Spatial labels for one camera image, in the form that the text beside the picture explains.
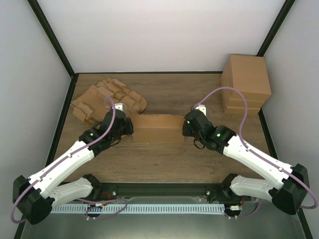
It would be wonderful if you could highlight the brown cardboard box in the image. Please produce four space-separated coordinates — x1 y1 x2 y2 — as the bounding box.
131 115 184 144

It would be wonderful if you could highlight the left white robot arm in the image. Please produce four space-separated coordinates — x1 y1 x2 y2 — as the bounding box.
12 108 134 225

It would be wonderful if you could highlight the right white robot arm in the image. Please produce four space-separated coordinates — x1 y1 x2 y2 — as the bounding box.
182 110 310 215

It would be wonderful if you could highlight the middle folded cardboard box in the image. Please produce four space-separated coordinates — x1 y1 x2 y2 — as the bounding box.
221 87 269 109

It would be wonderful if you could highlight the folded cardboard box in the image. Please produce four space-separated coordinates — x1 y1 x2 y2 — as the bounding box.
221 87 269 109
223 99 264 115
221 54 271 101

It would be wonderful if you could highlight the bottom folded cardboard box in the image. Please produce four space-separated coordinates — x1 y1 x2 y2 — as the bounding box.
223 99 264 115

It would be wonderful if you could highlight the top folded cardboard box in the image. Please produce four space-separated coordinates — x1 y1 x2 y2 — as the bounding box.
221 54 271 101

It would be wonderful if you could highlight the stack of flat cardboard blanks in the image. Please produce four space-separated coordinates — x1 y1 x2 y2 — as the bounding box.
71 78 147 124

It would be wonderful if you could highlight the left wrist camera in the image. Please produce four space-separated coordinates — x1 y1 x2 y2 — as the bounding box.
115 103 126 112

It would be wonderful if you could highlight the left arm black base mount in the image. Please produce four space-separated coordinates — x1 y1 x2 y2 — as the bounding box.
83 174 116 201

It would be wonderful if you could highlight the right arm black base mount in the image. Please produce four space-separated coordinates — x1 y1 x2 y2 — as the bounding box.
205 173 242 203

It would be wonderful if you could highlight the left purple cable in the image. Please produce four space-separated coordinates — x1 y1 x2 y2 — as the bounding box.
9 96 129 224

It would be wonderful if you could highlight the purple cable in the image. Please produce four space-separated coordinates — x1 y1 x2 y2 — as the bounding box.
9 96 129 224
195 86 315 220

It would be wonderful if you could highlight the light blue slotted cable duct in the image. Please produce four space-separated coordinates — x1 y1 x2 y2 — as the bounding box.
51 204 225 215

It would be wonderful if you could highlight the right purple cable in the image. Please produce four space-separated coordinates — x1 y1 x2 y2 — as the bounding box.
195 86 315 220

